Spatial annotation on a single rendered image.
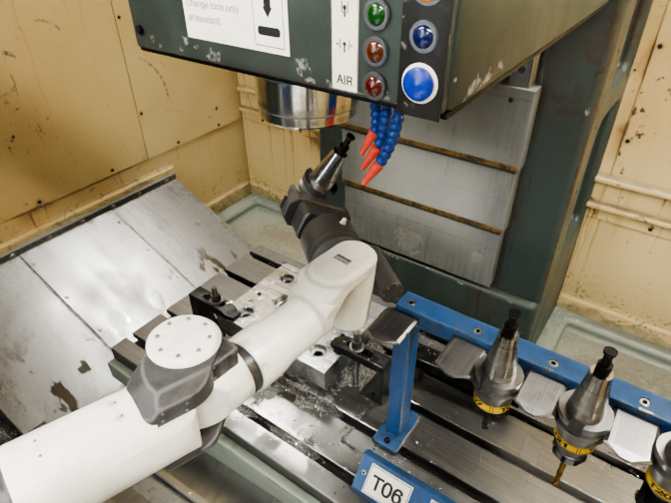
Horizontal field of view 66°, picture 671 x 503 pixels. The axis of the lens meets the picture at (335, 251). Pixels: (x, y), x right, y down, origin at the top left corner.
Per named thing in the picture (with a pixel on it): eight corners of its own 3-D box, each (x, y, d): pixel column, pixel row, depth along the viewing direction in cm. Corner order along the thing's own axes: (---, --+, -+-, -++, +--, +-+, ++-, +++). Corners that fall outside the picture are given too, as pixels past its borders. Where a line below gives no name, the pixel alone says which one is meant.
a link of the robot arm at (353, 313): (305, 285, 82) (324, 335, 74) (307, 230, 76) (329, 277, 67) (371, 275, 85) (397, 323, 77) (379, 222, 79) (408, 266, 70)
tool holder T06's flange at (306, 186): (323, 179, 94) (329, 169, 92) (335, 204, 91) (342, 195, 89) (293, 177, 90) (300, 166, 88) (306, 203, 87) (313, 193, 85)
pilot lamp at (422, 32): (431, 53, 44) (434, 25, 43) (409, 49, 45) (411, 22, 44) (435, 51, 45) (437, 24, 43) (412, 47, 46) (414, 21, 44)
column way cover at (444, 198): (491, 292, 132) (534, 92, 102) (338, 234, 155) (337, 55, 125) (498, 282, 135) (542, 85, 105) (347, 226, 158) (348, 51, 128)
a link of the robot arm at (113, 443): (253, 364, 52) (2, 492, 40) (258, 442, 59) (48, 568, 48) (201, 302, 59) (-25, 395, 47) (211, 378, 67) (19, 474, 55)
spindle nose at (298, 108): (378, 113, 83) (381, 33, 76) (300, 140, 74) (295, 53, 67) (315, 89, 92) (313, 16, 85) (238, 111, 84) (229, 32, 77)
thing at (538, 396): (550, 426, 64) (552, 422, 63) (508, 406, 66) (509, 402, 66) (566, 389, 68) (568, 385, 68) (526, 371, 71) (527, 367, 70)
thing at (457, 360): (466, 385, 69) (467, 381, 68) (430, 368, 71) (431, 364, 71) (486, 353, 74) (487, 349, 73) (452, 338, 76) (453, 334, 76)
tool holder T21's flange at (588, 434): (615, 421, 65) (621, 408, 64) (596, 453, 62) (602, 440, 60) (566, 394, 69) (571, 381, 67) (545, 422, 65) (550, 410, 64)
